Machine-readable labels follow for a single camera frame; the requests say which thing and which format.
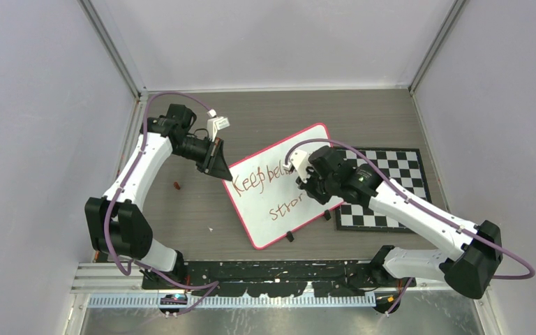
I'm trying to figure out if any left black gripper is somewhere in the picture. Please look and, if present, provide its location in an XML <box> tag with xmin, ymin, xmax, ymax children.
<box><xmin>174</xmin><ymin>135</ymin><xmax>233</xmax><ymax>181</ymax></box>

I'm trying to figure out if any pink framed whiteboard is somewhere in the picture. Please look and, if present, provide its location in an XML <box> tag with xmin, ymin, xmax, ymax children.
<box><xmin>223</xmin><ymin>123</ymin><xmax>343</xmax><ymax>250</ymax></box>

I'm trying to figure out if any black white checkerboard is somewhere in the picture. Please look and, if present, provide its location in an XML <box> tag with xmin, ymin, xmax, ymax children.
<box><xmin>333</xmin><ymin>147</ymin><xmax>434</xmax><ymax>234</ymax></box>

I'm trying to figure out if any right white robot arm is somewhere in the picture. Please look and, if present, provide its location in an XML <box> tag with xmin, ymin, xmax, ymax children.
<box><xmin>285</xmin><ymin>146</ymin><xmax>503</xmax><ymax>299</ymax></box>

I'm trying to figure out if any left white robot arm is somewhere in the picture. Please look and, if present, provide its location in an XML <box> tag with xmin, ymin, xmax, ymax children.
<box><xmin>84</xmin><ymin>104</ymin><xmax>232</xmax><ymax>289</ymax></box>

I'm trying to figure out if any left black whiteboard foot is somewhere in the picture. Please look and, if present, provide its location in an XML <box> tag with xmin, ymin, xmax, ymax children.
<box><xmin>286</xmin><ymin>231</ymin><xmax>295</xmax><ymax>242</ymax></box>

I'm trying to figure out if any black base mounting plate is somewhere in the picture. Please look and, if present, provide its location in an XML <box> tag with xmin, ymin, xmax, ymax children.
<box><xmin>167</xmin><ymin>260</ymin><xmax>407</xmax><ymax>298</ymax></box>

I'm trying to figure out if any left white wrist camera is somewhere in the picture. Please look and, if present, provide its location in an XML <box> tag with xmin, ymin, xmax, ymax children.
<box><xmin>206</xmin><ymin>109</ymin><xmax>230</xmax><ymax>140</ymax></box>

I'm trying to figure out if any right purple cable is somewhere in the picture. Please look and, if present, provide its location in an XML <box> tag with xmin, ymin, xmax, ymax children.
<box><xmin>283</xmin><ymin>137</ymin><xmax>536</xmax><ymax>317</ymax></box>

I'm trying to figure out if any purple cable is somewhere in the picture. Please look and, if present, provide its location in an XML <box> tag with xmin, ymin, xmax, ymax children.
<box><xmin>283</xmin><ymin>137</ymin><xmax>536</xmax><ymax>317</ymax></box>
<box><xmin>103</xmin><ymin>91</ymin><xmax>225</xmax><ymax>318</ymax></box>

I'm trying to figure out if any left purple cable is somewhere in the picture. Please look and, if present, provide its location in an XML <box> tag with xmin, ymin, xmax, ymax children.
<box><xmin>103</xmin><ymin>91</ymin><xmax>225</xmax><ymax>318</ymax></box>

